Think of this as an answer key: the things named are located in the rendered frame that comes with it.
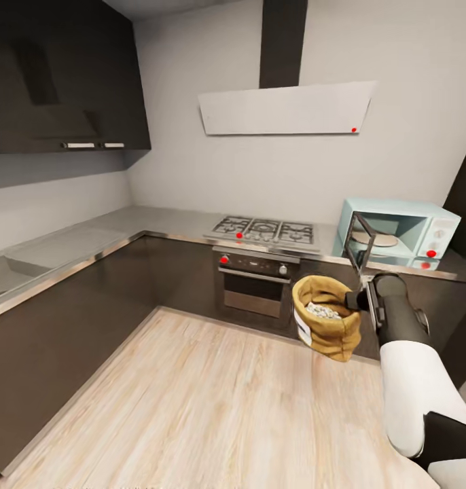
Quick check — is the popcorn bag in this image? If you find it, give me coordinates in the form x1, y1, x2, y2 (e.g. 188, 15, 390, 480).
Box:
292, 275, 361, 362

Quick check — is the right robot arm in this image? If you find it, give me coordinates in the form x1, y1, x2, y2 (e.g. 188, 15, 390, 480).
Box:
344, 272, 466, 489

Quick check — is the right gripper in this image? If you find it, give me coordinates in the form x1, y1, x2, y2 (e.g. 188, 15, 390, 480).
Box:
344, 290, 370, 312

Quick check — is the microwave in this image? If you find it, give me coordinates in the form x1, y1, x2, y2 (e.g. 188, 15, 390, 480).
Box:
338, 197, 461, 278

